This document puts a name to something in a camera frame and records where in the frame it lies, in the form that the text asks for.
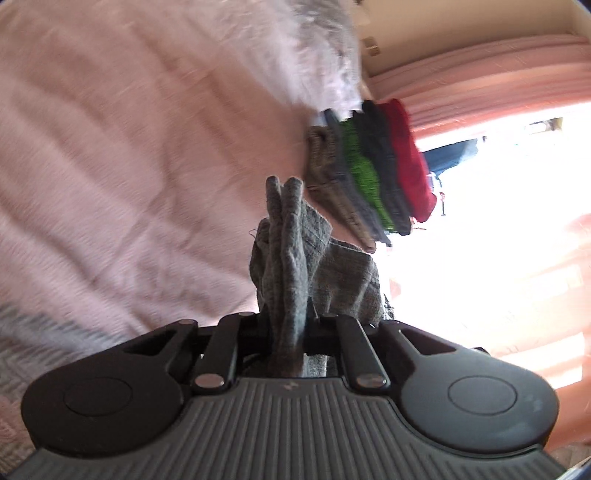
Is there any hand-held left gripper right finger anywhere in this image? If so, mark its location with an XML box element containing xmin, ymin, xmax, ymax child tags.
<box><xmin>302</xmin><ymin>314</ymin><xmax>463</xmax><ymax>393</ymax></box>

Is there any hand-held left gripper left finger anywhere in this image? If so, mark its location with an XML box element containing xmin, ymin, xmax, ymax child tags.
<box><xmin>122</xmin><ymin>312</ymin><xmax>269</xmax><ymax>396</ymax></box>

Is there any grey knit garment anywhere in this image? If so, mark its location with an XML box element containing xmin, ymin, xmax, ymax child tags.
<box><xmin>249</xmin><ymin>175</ymin><xmax>393</xmax><ymax>377</ymax></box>

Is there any folded brown garment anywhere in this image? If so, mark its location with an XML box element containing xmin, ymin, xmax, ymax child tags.
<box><xmin>305</xmin><ymin>125</ymin><xmax>378</xmax><ymax>253</ymax></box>

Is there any folded green garment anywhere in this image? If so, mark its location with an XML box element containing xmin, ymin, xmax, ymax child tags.
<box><xmin>341</xmin><ymin>115</ymin><xmax>398</xmax><ymax>234</ymax></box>

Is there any folded dark grey garment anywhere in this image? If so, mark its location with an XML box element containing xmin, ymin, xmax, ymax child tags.
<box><xmin>353</xmin><ymin>100</ymin><xmax>413</xmax><ymax>236</ymax></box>

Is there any folded red garment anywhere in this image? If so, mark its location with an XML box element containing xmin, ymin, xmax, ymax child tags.
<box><xmin>378</xmin><ymin>98</ymin><xmax>438</xmax><ymax>223</ymax></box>

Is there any pink white bed blanket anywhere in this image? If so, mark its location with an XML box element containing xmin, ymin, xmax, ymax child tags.
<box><xmin>0</xmin><ymin>0</ymin><xmax>402</xmax><ymax>444</ymax></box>

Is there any blue cloth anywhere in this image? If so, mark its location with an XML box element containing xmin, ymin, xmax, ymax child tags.
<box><xmin>422</xmin><ymin>138</ymin><xmax>479</xmax><ymax>175</ymax></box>

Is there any fluffy white blanket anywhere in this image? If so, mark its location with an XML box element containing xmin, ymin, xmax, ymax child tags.
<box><xmin>222</xmin><ymin>0</ymin><xmax>363</xmax><ymax>121</ymax></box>

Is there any pink curtain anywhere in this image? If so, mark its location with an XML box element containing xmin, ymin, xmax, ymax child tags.
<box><xmin>369</xmin><ymin>34</ymin><xmax>591</xmax><ymax>140</ymax></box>

